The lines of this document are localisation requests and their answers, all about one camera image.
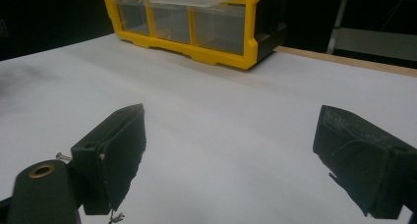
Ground yellow black drawer organizer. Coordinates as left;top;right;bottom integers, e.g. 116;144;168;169
102;0;289;71

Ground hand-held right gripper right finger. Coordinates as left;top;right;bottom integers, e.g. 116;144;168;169
313;104;417;220

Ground white table mat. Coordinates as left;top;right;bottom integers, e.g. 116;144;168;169
0;32;417;224

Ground grey metal desk frame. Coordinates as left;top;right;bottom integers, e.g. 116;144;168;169
326;0;417;63

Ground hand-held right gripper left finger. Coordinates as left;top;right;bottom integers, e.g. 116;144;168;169
70;103;148;216

